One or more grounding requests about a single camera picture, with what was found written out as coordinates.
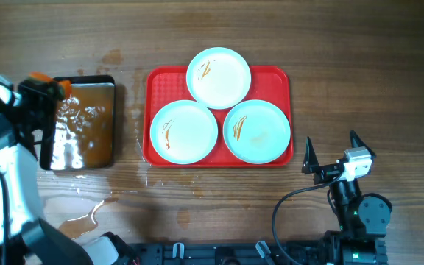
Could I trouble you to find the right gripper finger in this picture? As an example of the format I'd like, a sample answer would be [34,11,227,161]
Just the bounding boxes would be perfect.
[350,130,376,158]
[301,137,319,174]

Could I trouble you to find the green orange sponge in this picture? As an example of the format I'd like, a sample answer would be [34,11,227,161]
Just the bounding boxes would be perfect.
[28,71,72,101]

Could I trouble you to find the white plate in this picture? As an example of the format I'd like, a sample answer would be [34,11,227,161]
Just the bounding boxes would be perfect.
[222,99,292,165]
[149,100,219,165]
[185,47,252,110]

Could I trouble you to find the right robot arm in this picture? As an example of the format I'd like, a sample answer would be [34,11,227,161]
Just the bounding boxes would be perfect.
[302,130,393,265]

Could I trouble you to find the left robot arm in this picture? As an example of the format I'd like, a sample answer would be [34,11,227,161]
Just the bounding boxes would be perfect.
[0,72,140,264]

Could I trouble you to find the red plastic tray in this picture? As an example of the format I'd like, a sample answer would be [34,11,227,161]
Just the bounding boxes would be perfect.
[142,66,292,168]

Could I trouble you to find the black water-filled pan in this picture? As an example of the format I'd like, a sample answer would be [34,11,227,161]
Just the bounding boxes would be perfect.
[39,75,116,171]

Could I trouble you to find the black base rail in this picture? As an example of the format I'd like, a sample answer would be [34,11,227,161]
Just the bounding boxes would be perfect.
[123,239,389,265]

